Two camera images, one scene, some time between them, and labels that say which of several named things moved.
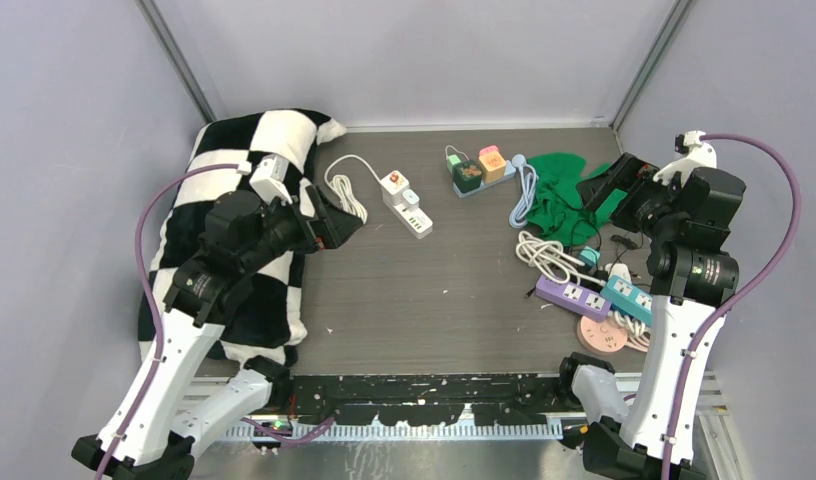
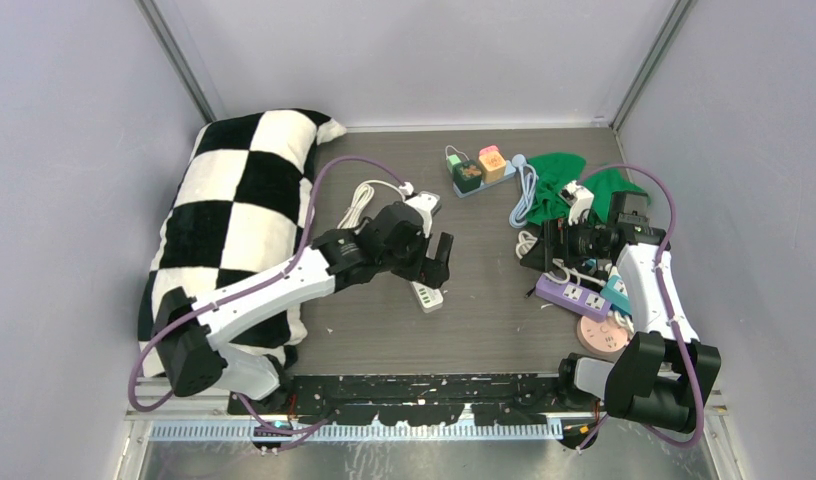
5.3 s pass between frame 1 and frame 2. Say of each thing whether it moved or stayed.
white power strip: moved
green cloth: stayed
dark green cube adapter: stayed
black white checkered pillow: stayed
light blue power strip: stayed
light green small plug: stayed
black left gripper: moved
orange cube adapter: stayed
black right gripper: moved
